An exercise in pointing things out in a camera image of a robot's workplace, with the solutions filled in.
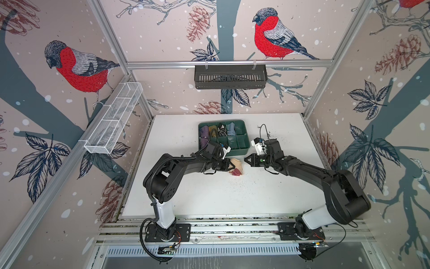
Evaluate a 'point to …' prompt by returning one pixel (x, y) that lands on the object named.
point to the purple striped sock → (202, 142)
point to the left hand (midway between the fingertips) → (234, 167)
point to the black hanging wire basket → (230, 78)
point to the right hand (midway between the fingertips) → (244, 160)
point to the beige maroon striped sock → (238, 169)
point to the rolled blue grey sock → (232, 130)
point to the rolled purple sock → (204, 132)
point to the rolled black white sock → (222, 130)
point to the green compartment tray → (239, 143)
